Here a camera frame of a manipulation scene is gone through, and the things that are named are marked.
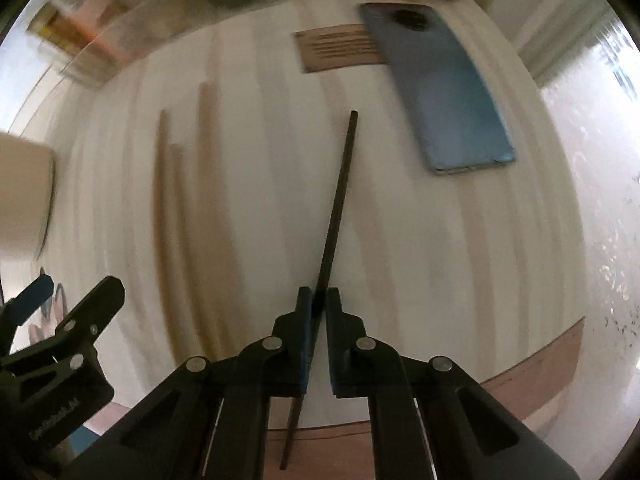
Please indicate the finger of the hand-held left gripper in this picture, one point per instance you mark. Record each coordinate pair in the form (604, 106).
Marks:
(30, 295)
(95, 302)

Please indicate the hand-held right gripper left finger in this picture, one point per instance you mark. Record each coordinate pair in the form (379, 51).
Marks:
(304, 355)

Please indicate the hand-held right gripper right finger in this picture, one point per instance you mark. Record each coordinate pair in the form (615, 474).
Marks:
(332, 360)

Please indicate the beige cylindrical utensil holder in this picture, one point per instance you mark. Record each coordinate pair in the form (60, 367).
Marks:
(22, 195)

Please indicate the dark wooden chopstick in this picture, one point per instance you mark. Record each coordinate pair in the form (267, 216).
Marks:
(340, 195)

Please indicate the calico cat shaped mat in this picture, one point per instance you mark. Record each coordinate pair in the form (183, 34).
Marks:
(50, 310)

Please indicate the yellow green seasoning packet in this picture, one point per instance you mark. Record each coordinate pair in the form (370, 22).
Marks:
(55, 30)

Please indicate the clear plastic organizer box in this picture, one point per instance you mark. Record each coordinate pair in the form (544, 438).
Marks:
(140, 30)

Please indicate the blue smartphone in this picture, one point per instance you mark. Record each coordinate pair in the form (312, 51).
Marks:
(440, 95)

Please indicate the brown card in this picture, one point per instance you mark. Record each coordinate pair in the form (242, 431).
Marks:
(330, 50)

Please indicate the sheer white curtain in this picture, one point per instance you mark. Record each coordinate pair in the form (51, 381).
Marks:
(600, 160)

